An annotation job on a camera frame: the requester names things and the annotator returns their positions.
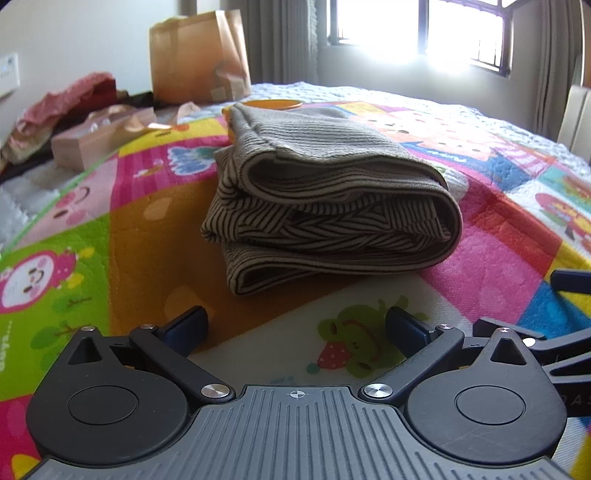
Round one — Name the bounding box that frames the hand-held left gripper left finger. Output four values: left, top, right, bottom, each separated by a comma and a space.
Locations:
65, 305, 234, 403

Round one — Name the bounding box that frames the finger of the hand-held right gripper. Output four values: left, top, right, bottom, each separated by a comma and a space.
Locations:
549, 269, 591, 297
472, 316, 559, 355

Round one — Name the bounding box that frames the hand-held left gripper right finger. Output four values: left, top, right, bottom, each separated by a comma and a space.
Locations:
361, 305, 533, 403

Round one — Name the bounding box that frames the striped grey towel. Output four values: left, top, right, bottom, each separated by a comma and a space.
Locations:
201, 102, 464, 296

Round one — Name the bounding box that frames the colourful printed blanket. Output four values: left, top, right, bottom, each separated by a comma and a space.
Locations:
0, 82, 591, 480

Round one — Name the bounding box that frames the beige chair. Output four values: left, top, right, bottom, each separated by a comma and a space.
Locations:
556, 85, 591, 160

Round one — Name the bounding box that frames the pink gift box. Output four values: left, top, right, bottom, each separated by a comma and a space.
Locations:
51, 102, 201, 172

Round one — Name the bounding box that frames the grey curtain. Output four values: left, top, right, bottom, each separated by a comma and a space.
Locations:
536, 0, 591, 139
242, 0, 320, 86

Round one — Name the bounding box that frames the orange round container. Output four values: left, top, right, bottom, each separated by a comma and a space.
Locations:
247, 98, 304, 112

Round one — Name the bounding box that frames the red crumpled cloth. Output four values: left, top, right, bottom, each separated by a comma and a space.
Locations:
4, 71, 117, 162

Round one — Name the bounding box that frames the brown paper bag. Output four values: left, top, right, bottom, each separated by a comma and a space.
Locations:
148, 9, 252, 106

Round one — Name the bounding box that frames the barred window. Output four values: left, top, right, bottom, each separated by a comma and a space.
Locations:
325, 0, 513, 79

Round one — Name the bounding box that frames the white wall socket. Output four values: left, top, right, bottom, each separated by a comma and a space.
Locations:
0, 52, 21, 97

